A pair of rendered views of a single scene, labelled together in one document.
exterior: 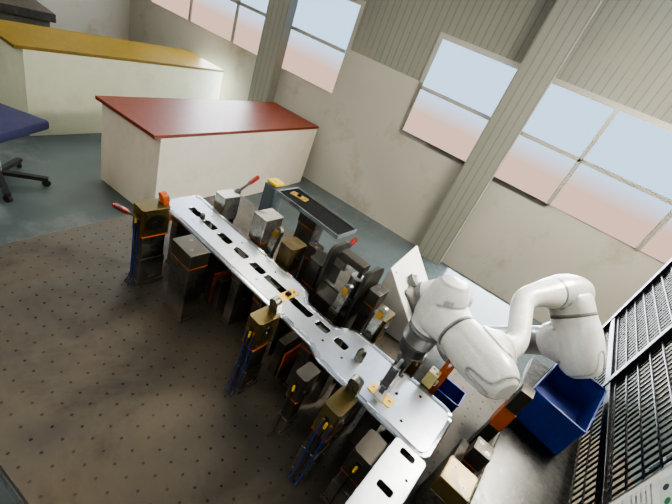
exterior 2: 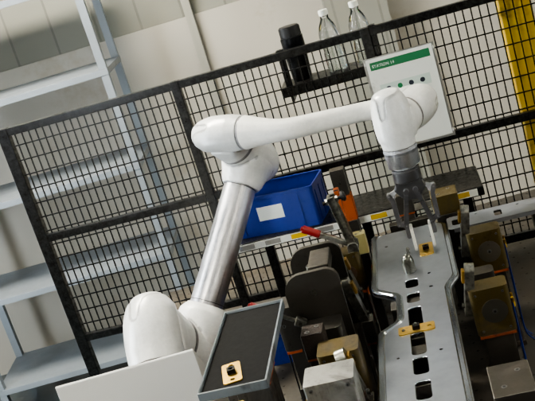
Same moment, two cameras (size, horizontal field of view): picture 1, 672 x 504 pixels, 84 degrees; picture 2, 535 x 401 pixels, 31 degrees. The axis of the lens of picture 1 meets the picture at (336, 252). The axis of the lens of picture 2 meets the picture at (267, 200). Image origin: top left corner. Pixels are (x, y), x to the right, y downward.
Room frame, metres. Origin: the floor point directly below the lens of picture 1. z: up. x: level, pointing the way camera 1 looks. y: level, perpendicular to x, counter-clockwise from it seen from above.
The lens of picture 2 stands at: (1.83, 1.92, 1.97)
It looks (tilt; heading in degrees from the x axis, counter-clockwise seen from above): 16 degrees down; 253
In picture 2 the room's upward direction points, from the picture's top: 17 degrees counter-clockwise
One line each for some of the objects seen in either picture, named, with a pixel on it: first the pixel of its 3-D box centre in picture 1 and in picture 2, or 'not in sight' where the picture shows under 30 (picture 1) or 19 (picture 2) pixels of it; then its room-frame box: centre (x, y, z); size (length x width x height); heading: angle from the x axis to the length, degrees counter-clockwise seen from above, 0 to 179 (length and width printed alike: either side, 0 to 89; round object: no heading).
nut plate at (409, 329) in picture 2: (288, 294); (415, 326); (1.04, 0.10, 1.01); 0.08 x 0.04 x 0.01; 152
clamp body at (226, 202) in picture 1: (224, 226); not in sight; (1.47, 0.54, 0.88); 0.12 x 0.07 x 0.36; 153
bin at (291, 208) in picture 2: (560, 401); (277, 204); (0.98, -0.88, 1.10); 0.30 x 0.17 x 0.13; 144
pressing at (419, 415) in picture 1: (282, 293); (420, 333); (1.05, 0.12, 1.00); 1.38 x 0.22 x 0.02; 63
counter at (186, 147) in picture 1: (223, 149); not in sight; (3.54, 1.48, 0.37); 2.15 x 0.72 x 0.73; 160
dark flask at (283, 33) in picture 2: not in sight; (295, 52); (0.73, -0.99, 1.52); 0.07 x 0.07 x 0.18
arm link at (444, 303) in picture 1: (444, 308); (394, 116); (0.77, -0.30, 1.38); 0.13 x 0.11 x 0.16; 37
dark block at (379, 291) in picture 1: (358, 328); not in sight; (1.13, -0.20, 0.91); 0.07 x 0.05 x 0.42; 153
